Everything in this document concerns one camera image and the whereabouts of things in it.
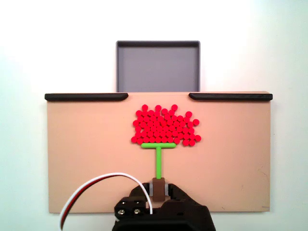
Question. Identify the green T-shaped pusher tool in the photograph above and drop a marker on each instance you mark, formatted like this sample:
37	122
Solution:
158	163

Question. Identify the tan rectangular board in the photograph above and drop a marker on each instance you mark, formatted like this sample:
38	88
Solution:
84	156

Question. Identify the grey square tray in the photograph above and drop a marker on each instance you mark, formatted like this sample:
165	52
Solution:
157	69

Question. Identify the black edge rail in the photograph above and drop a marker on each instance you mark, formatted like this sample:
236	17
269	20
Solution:
84	97
231	97

